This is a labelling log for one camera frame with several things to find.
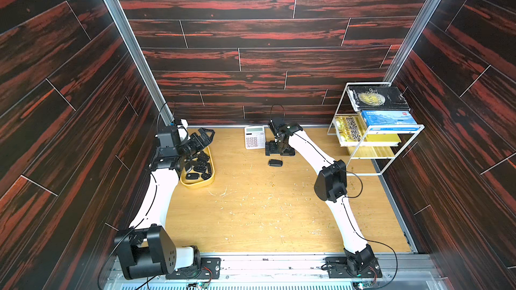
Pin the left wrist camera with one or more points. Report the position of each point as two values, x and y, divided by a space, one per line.
182 128

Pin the black flip car key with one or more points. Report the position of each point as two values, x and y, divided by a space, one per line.
201 167

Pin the white metal shelf rack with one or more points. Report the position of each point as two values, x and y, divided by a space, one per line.
381 156

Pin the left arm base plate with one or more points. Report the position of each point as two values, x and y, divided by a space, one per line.
209 268

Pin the yellow plastic storage box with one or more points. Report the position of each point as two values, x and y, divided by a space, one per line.
200 183

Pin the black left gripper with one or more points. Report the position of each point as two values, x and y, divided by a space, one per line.
197 143

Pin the yellow book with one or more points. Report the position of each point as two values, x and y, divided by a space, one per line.
351 128

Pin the blue book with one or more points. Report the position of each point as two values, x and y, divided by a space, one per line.
388 121

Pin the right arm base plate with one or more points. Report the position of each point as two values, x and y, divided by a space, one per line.
341 267

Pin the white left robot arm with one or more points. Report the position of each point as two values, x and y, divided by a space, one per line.
144 249

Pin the black book gold emblem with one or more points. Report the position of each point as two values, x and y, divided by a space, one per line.
368 98

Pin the large black smart key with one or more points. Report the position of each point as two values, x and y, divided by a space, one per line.
275 163

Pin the white calculator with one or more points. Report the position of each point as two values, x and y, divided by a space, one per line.
255 137

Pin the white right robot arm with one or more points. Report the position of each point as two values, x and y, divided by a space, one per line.
331 188

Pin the black chrome Mercedes car key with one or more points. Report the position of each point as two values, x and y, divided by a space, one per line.
202 156

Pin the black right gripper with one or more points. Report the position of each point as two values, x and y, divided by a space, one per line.
280 145

